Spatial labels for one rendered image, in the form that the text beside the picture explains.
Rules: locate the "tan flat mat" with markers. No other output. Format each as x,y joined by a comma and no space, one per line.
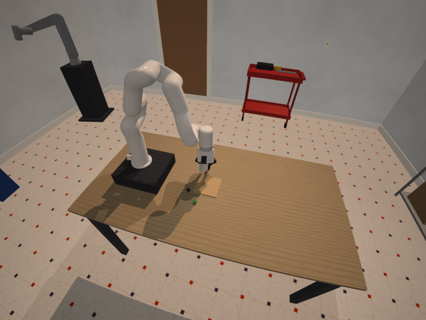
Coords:
207,185

